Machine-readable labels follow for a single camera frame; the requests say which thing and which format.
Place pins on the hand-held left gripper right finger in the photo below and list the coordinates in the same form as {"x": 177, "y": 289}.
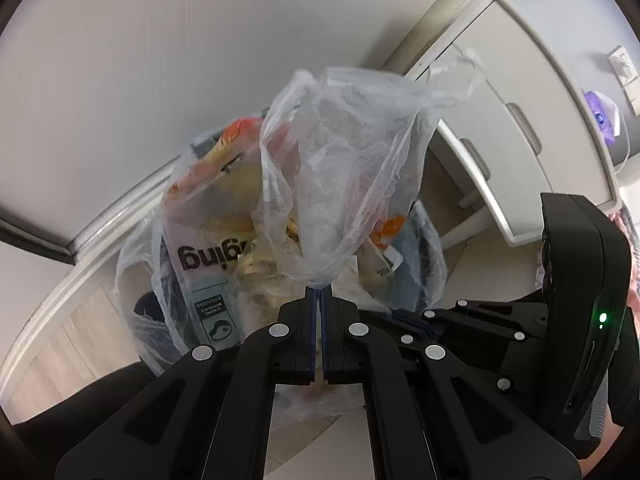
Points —
{"x": 345, "y": 350}

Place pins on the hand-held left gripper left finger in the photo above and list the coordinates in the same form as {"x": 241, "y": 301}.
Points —
{"x": 295, "y": 340}

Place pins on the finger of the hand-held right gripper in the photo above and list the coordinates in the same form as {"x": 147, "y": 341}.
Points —
{"x": 470, "y": 355}
{"x": 490, "y": 317}

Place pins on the white packet black print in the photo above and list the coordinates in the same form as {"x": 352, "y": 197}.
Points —
{"x": 200, "y": 270}

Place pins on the clear plastic bag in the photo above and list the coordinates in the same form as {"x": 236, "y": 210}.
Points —
{"x": 350, "y": 160}

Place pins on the pink blanket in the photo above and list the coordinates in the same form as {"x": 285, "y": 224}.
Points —
{"x": 631, "y": 240}

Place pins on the purple tissue pack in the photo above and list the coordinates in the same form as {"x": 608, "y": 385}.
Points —
{"x": 602, "y": 115}

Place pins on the white nightstand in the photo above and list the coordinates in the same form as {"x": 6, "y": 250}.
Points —
{"x": 525, "y": 110}

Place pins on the grey wardrobe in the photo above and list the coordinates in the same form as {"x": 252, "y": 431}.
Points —
{"x": 125, "y": 85}

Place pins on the white wall socket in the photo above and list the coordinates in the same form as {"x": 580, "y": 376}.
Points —
{"x": 622, "y": 62}

